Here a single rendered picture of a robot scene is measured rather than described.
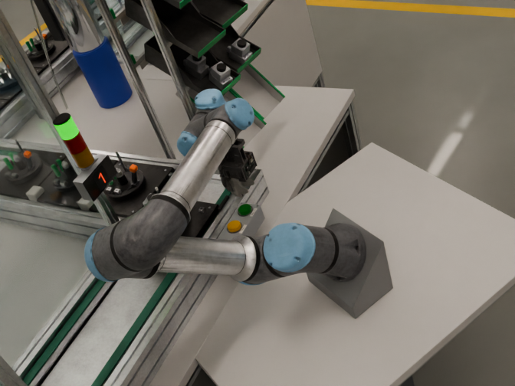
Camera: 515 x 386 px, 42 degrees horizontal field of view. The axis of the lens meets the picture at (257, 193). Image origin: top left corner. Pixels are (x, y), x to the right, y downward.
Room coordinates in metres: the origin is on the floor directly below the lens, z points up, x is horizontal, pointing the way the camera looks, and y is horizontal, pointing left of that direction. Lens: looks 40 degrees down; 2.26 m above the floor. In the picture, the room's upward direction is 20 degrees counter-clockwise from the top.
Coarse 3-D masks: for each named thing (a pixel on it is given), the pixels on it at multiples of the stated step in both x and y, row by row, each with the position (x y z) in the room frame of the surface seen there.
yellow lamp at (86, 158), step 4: (88, 148) 1.59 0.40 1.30; (80, 152) 1.57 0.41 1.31; (84, 152) 1.57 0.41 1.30; (88, 152) 1.58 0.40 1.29; (72, 156) 1.58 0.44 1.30; (76, 156) 1.57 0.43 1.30; (80, 156) 1.56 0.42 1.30; (84, 156) 1.57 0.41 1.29; (88, 156) 1.57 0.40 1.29; (92, 156) 1.58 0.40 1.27; (76, 160) 1.57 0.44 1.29; (80, 160) 1.56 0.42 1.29; (84, 160) 1.56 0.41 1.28; (88, 160) 1.57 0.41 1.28; (92, 160) 1.58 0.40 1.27; (80, 164) 1.56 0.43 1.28; (84, 164) 1.56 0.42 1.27; (88, 164) 1.57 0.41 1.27
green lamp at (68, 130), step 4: (68, 120) 1.57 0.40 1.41; (72, 120) 1.58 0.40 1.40; (64, 124) 1.56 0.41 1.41; (68, 124) 1.57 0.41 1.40; (72, 124) 1.58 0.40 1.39; (56, 128) 1.57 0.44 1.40; (60, 128) 1.57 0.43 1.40; (64, 128) 1.56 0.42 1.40; (68, 128) 1.57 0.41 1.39; (72, 128) 1.57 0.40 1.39; (76, 128) 1.58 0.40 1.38; (60, 132) 1.57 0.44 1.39; (64, 132) 1.56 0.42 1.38; (68, 132) 1.56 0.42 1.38; (72, 132) 1.57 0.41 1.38; (76, 132) 1.57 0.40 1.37; (64, 136) 1.57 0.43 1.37; (68, 136) 1.56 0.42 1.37; (72, 136) 1.56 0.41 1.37
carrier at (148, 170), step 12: (120, 168) 1.93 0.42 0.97; (144, 168) 1.88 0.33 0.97; (156, 168) 1.86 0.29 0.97; (168, 168) 1.84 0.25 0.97; (120, 180) 1.81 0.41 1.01; (144, 180) 1.80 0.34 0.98; (156, 180) 1.80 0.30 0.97; (108, 192) 1.79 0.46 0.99; (120, 192) 1.77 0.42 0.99; (132, 192) 1.76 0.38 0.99; (144, 192) 1.76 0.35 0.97; (156, 192) 1.75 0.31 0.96; (120, 204) 1.74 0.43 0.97; (132, 204) 1.72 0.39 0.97; (120, 216) 1.69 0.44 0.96
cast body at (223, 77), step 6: (216, 66) 1.84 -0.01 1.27; (222, 66) 1.83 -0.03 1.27; (210, 72) 1.85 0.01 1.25; (216, 72) 1.82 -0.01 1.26; (222, 72) 1.81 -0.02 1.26; (228, 72) 1.82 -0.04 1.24; (210, 78) 1.85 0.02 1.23; (216, 78) 1.82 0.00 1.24; (222, 78) 1.81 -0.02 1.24; (228, 78) 1.83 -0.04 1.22; (216, 84) 1.83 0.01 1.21; (222, 84) 1.80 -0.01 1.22
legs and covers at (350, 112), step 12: (348, 108) 2.04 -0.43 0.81; (348, 120) 2.04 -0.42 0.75; (336, 132) 1.94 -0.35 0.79; (348, 132) 2.06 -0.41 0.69; (336, 144) 2.15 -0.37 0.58; (348, 144) 2.06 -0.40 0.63; (360, 144) 2.06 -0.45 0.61; (324, 156) 2.19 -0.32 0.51; (336, 156) 2.15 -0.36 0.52; (348, 156) 2.12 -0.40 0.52; (312, 168) 1.77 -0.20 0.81; (324, 168) 2.20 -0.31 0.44; (312, 180) 2.25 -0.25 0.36; (300, 192) 1.69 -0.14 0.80
